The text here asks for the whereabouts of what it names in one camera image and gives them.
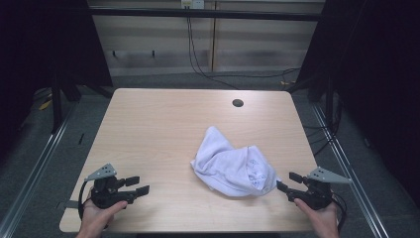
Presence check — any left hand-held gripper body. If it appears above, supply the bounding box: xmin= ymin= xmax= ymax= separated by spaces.
xmin=84 ymin=163 xmax=137 ymax=210

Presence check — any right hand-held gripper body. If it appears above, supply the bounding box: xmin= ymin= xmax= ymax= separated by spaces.
xmin=286 ymin=166 xmax=354 ymax=211

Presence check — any white patterned towel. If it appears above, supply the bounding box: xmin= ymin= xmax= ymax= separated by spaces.
xmin=190 ymin=125 xmax=282 ymax=198

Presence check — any person's right hand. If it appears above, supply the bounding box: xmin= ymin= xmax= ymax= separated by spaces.
xmin=293 ymin=197 xmax=341 ymax=238

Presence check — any person's left hand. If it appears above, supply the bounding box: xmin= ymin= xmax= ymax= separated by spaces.
xmin=75 ymin=197 xmax=129 ymax=238

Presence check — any grey tape strip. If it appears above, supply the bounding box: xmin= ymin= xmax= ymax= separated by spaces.
xmin=55 ymin=199 xmax=80 ymax=210

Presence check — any black stand leg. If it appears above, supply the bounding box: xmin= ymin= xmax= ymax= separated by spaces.
xmin=50 ymin=73 xmax=64 ymax=135

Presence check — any black curtain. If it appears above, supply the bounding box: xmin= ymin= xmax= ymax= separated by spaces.
xmin=296 ymin=0 xmax=420 ymax=207
xmin=0 ymin=0 xmax=114 ymax=163

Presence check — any black horizontal bar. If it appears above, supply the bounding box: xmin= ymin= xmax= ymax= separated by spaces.
xmin=88 ymin=7 xmax=324 ymax=23

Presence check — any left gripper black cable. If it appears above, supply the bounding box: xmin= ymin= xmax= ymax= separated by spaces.
xmin=77 ymin=180 xmax=97 ymax=222

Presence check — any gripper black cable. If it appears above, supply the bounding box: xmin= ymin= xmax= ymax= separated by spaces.
xmin=77 ymin=180 xmax=97 ymax=222
xmin=331 ymin=192 xmax=348 ymax=233

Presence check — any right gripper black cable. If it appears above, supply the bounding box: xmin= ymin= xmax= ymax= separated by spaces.
xmin=331 ymin=192 xmax=348 ymax=233

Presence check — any metal floor rail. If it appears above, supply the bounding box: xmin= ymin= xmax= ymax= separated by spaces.
xmin=0 ymin=101 xmax=79 ymax=238
xmin=311 ymin=103 xmax=391 ymax=238

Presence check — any bundle of black floor cables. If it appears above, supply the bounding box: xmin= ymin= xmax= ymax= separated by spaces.
xmin=302 ymin=93 xmax=344 ymax=157

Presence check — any black wall cable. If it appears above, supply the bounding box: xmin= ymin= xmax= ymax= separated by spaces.
xmin=188 ymin=16 xmax=302 ymax=79
xmin=186 ymin=8 xmax=241 ymax=90

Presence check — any white wall socket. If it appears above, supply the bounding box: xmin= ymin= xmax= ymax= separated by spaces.
xmin=180 ymin=0 xmax=206 ymax=10

